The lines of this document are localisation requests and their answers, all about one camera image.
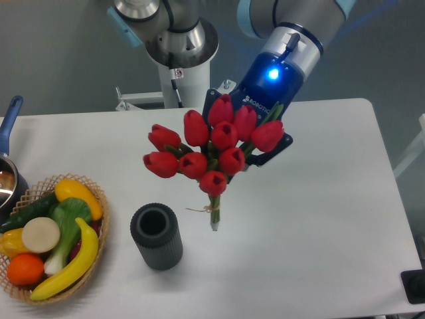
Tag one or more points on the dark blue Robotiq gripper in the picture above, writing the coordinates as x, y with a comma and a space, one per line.
265, 84

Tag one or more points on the yellow squash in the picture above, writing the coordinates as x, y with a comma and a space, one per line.
69, 188

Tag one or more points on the black device at table edge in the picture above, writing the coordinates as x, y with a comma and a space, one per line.
413, 283

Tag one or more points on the white metal frame right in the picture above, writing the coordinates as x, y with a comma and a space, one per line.
411, 152

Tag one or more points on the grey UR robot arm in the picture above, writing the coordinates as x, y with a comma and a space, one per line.
182, 44

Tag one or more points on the dark grey ribbed vase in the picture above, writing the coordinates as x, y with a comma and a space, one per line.
155, 230

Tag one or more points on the green bok choy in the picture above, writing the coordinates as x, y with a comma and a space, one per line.
64, 215

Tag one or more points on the yellow banana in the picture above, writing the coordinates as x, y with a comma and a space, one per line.
75, 269

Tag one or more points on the blue handled saucepan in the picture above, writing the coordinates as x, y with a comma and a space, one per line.
13, 184

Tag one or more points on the red tulip bouquet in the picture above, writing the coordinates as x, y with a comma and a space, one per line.
213, 156

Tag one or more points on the yellow bell pepper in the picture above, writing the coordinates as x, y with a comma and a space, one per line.
12, 244

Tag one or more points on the red fruit in basket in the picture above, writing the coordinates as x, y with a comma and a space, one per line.
96, 227

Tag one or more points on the woven wicker basket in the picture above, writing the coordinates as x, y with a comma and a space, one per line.
41, 189

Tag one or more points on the beige round slice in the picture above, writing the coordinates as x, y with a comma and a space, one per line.
40, 235

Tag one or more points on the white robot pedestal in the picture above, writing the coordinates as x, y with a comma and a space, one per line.
180, 87

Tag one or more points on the orange fruit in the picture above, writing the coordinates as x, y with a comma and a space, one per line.
25, 269

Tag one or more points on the green cucumber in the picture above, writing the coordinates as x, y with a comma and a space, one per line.
38, 208

